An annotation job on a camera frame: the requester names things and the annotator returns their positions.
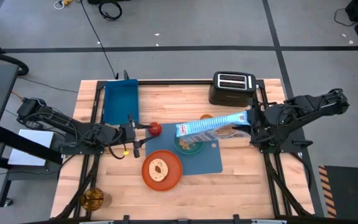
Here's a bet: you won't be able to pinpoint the teal bowl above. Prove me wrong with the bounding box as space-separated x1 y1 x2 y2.
173 133 204 156

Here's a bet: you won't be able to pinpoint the white flat panel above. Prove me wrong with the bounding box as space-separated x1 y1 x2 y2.
7 129 55 167

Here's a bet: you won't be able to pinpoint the light blue cereal box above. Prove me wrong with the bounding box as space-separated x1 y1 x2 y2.
175 111 250 144

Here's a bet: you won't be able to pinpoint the black desk stand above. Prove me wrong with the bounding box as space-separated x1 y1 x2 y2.
0 126 65 208

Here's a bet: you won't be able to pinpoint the cereal pieces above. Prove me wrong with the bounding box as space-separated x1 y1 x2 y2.
178 139 196 151

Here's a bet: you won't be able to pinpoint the orange plate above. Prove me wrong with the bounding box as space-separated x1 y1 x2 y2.
141 149 183 192

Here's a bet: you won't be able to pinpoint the blue plastic bin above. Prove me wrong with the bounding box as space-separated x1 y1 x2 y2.
103 78 140 125

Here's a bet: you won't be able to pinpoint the black toaster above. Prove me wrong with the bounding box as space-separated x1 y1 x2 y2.
208 71 257 108

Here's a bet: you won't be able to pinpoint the amber glass jar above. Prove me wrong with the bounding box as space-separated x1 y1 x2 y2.
80 187 113 212

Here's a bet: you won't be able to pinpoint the black cable yellow tag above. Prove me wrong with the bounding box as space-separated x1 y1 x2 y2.
108 142 131 161

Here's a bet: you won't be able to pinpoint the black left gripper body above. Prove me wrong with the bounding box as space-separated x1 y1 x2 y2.
118 113 141 159

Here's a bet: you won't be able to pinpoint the coiled black cable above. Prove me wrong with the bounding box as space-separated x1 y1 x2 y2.
98 0 123 22

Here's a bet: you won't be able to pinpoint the black vacuum hose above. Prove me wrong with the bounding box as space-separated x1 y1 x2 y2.
0 43 30 77

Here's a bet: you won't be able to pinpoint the thin black floor cable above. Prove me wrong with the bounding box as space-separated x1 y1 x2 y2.
16 76 80 94

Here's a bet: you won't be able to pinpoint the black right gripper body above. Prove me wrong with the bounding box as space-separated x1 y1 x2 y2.
246 105 278 144

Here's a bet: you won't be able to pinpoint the hazard striped black mat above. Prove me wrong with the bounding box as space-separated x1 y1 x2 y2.
318 164 358 218

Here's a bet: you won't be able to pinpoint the red apple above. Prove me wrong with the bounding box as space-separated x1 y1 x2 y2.
147 121 163 137

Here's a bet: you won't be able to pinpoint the yellow floor cable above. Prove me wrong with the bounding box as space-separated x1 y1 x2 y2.
11 90 27 102

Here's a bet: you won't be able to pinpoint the bagel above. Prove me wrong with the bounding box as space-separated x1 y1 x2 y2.
149 158 169 182

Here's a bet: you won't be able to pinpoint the long black floor cable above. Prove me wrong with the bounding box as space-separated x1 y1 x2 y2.
78 0 119 80

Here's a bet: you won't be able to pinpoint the blue placemat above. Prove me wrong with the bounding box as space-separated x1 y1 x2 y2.
144 123 223 177

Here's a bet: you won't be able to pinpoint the white yellow plug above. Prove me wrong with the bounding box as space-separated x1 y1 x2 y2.
53 0 74 10

